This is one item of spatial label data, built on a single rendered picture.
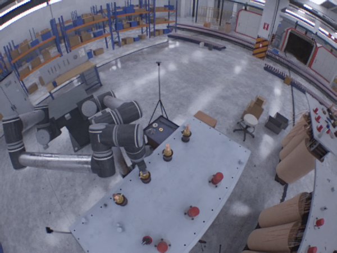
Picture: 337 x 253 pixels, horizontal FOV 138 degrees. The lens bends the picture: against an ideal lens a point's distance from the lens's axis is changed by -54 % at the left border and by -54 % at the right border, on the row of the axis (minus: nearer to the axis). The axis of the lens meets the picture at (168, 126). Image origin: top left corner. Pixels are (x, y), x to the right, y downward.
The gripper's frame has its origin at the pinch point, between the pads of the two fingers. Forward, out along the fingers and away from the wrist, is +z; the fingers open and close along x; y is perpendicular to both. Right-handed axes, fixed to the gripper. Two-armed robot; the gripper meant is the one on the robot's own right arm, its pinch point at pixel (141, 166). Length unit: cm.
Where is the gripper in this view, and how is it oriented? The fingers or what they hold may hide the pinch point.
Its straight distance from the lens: 94.3
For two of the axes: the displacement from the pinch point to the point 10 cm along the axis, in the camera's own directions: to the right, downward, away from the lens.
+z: -0.1, 6.5, 7.6
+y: -8.9, 3.4, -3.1
